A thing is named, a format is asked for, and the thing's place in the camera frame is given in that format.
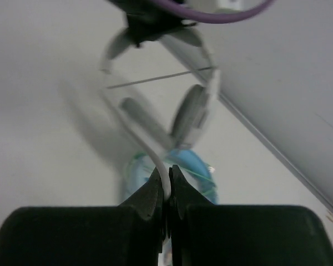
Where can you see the white grey headphones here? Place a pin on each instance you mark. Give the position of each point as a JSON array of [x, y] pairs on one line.
[[174, 121]]

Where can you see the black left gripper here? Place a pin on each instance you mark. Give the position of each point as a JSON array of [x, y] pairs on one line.
[[147, 22]]

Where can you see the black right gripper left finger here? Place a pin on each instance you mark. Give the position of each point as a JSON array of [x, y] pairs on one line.
[[128, 234]]

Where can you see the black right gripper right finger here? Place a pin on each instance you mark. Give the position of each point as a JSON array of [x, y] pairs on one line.
[[203, 233]]

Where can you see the aluminium table frame rail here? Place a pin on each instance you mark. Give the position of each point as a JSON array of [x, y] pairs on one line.
[[271, 141]]

